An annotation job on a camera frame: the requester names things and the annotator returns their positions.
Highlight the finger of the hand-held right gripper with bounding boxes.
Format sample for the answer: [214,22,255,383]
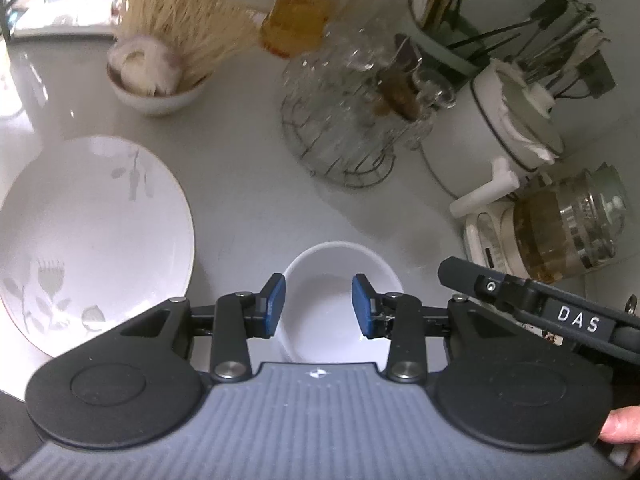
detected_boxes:
[436,256,547,333]

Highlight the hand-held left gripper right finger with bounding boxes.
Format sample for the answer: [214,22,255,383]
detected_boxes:
[351,273,506,382]

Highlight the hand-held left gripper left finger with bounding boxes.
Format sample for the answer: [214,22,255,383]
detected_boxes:
[120,272,287,382]

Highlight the small plain white bowl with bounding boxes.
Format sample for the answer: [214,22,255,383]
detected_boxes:
[276,241,405,364]

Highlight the large white leaf-print plate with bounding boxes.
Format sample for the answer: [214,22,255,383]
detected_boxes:
[0,134,196,359]

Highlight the person's right hand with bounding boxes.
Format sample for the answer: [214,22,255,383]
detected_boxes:
[599,406,640,445]

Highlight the glass teapot on white base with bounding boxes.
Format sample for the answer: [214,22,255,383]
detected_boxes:
[461,161,632,285]

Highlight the white bowl with garlic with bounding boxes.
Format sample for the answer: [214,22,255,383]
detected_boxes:
[106,52,212,118]

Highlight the pale green utensil holder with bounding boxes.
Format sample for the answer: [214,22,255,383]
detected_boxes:
[406,0,483,77]

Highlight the red-lidded plastic jar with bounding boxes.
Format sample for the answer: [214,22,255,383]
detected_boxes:
[259,0,359,59]

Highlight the white pot with handle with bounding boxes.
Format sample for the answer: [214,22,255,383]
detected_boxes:
[419,56,567,219]

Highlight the glass cups on wire rack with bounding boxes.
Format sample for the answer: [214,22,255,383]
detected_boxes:
[279,25,457,190]

